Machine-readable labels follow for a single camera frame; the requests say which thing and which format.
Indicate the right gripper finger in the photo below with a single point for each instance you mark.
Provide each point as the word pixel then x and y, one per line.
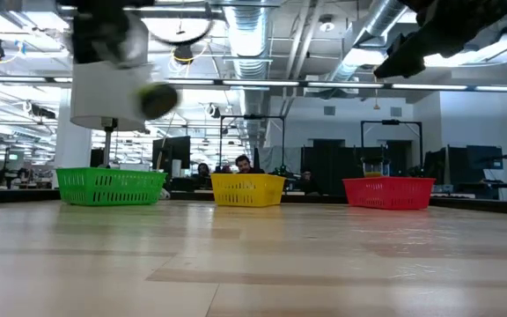
pixel 398 61

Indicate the yellow thread spool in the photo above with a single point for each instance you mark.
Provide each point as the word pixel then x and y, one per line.
pixel 156 101

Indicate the white cylinder shade lamp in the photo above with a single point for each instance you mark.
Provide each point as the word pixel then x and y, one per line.
pixel 99 97

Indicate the red plastic basket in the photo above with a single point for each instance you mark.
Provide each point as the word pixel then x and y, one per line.
pixel 387 193

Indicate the black monitor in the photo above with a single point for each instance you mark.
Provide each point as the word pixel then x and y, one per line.
pixel 172 152

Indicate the long ceiling light bar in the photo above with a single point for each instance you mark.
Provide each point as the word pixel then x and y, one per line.
pixel 258 83

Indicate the green plastic basket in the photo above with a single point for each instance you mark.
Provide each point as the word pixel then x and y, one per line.
pixel 110 187

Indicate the person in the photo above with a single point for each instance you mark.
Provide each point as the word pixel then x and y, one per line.
pixel 203 169
pixel 244 164

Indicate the silver metal clip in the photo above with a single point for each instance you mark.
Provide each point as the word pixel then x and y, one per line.
pixel 164 193

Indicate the yellow plastic basket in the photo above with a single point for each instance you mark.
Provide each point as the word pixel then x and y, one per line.
pixel 247 189

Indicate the black overhead rig frame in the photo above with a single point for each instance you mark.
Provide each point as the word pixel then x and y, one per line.
pixel 390 122
pixel 253 116

